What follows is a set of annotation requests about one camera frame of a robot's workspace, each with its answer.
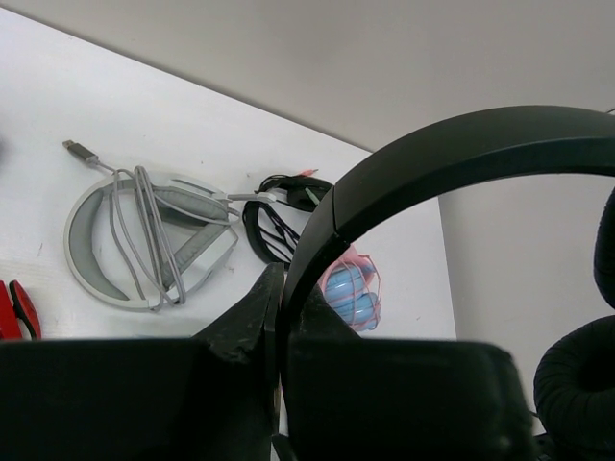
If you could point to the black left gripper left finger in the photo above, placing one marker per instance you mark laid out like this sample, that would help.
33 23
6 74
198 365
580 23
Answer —
207 397

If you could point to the grey white headphones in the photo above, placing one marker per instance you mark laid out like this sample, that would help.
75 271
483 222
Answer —
172 232

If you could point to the black wrapped headphones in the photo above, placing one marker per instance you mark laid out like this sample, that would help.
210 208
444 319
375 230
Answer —
270 237

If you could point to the red black headphones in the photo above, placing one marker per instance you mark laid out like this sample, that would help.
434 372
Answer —
17 309

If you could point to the pink and blue headphones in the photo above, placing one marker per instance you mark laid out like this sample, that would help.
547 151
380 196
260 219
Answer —
351 286

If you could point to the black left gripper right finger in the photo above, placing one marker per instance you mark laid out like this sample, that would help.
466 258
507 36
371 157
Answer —
352 398

